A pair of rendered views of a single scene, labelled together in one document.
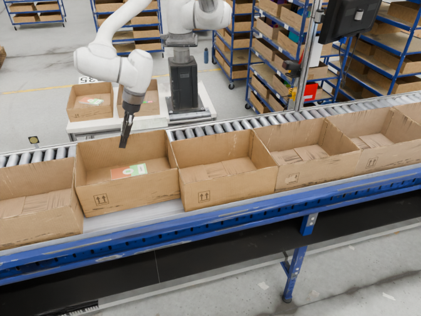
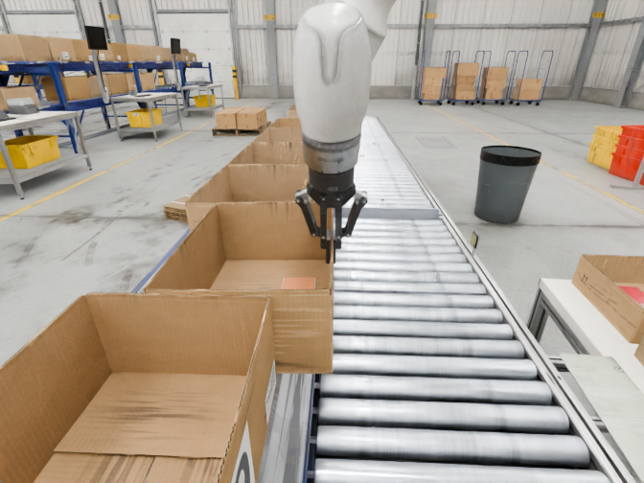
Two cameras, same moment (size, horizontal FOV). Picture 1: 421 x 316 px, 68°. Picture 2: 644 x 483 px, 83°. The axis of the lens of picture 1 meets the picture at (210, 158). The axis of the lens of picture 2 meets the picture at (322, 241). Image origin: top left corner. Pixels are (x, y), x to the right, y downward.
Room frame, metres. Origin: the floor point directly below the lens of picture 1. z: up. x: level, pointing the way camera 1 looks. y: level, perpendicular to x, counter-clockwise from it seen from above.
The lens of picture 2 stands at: (1.36, -0.23, 1.37)
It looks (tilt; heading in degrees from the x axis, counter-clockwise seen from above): 26 degrees down; 108
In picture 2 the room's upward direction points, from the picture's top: straight up
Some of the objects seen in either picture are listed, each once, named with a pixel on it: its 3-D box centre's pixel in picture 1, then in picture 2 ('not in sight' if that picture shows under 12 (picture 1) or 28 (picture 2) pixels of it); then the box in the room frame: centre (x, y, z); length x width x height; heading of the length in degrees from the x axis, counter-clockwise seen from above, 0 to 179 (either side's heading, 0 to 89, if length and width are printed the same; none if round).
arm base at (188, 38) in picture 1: (177, 35); not in sight; (2.05, 0.21, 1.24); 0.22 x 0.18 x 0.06; 91
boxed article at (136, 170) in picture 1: (129, 172); (296, 299); (1.10, 0.38, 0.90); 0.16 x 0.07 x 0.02; 107
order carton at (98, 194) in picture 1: (128, 170); (263, 271); (1.03, 0.36, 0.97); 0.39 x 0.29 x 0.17; 107
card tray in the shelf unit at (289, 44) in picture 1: (303, 42); not in sight; (2.70, -0.79, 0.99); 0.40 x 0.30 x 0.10; 12
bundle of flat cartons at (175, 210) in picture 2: not in sight; (208, 209); (-0.78, 2.63, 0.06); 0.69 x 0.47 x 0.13; 177
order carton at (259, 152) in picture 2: not in sight; (278, 172); (0.73, 1.09, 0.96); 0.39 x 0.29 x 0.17; 106
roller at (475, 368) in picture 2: not in sight; (425, 367); (1.38, 0.45, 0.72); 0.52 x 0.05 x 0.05; 16
